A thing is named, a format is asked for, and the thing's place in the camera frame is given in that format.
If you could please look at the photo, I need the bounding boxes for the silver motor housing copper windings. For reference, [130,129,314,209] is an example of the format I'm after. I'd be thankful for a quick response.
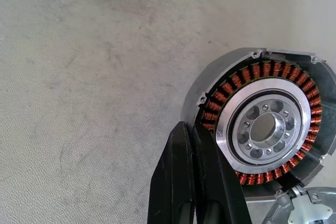
[180,47,336,201]

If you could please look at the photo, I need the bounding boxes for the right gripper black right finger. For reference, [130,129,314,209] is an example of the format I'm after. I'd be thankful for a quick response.
[192,122,253,224]

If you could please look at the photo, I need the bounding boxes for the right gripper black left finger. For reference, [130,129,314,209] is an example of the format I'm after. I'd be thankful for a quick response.
[146,120,197,224]

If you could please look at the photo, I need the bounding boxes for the silver motor lid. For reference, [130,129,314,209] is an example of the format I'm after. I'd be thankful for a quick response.
[246,185,336,224]

